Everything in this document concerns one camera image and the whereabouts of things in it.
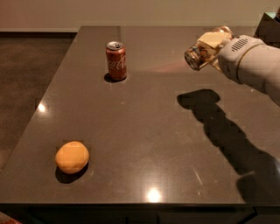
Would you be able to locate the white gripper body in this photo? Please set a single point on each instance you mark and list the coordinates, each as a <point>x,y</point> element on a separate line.
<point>233,57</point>

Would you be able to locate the orange round fruit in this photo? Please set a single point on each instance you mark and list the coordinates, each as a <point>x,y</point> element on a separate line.
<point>72,157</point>

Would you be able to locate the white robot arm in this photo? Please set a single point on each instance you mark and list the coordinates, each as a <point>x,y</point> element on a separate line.
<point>246,60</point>

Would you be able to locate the red Coca-Cola can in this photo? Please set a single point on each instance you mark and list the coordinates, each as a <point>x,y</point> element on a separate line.
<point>116,58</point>

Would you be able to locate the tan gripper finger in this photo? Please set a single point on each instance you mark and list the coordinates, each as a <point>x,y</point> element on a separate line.
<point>215,64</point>
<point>215,39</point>

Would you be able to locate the dark robot base block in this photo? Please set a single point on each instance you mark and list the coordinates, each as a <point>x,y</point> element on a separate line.
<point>268,29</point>

